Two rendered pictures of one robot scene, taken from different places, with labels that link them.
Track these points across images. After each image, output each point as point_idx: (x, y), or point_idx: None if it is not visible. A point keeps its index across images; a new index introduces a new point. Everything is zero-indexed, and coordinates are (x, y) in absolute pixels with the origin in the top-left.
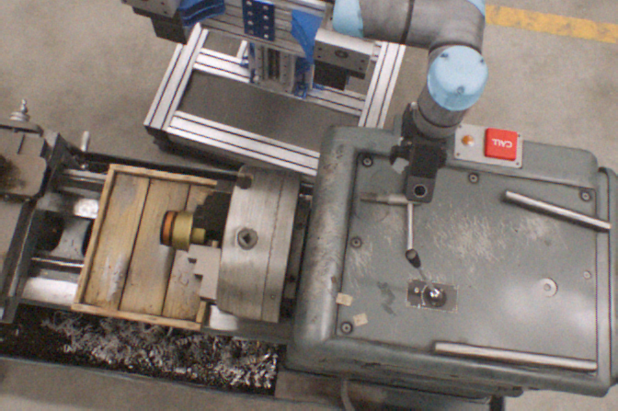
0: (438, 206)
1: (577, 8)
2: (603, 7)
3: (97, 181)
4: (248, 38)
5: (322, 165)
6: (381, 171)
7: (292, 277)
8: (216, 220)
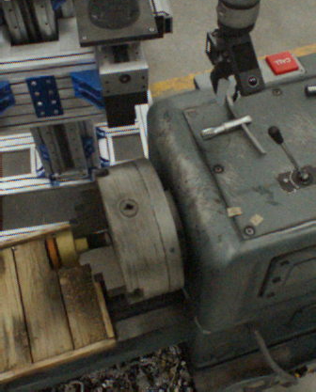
0: (263, 119)
1: (256, 52)
2: (272, 44)
3: None
4: (41, 122)
5: (158, 135)
6: (206, 115)
7: (179, 233)
8: (91, 221)
